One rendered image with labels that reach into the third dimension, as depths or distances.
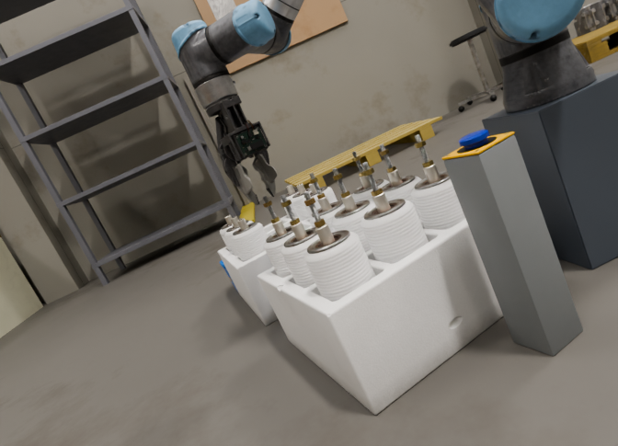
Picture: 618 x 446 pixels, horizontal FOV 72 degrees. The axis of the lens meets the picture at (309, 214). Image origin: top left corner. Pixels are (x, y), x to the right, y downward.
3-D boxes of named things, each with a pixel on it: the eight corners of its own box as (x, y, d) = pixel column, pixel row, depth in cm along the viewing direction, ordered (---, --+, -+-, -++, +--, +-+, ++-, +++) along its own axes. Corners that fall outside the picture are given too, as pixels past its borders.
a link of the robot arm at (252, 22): (271, 0, 83) (227, 28, 87) (246, -8, 73) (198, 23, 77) (289, 40, 84) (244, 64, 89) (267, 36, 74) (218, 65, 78)
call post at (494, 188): (543, 318, 69) (476, 141, 63) (585, 330, 62) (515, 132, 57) (512, 342, 67) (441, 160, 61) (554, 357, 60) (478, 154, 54)
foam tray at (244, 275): (331, 244, 163) (312, 201, 160) (382, 257, 126) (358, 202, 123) (240, 295, 152) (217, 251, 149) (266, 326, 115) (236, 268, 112)
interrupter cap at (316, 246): (341, 231, 74) (339, 227, 74) (358, 235, 67) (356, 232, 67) (303, 251, 72) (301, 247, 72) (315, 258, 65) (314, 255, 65)
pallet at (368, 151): (408, 134, 391) (404, 123, 389) (450, 130, 309) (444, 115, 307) (289, 190, 384) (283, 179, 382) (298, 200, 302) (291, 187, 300)
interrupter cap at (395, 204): (375, 208, 79) (373, 204, 79) (412, 198, 74) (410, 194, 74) (358, 224, 73) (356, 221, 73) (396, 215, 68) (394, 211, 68)
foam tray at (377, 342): (413, 261, 113) (387, 200, 110) (543, 286, 77) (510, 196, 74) (289, 342, 100) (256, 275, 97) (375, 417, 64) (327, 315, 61)
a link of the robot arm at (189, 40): (193, 14, 77) (159, 37, 80) (221, 72, 79) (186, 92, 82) (215, 17, 84) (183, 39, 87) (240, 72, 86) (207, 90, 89)
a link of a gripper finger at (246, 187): (253, 208, 84) (238, 162, 83) (244, 209, 89) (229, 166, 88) (267, 203, 85) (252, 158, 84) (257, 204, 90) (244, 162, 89)
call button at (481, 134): (476, 144, 61) (472, 131, 61) (498, 140, 58) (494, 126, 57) (457, 155, 60) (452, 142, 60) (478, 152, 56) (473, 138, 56)
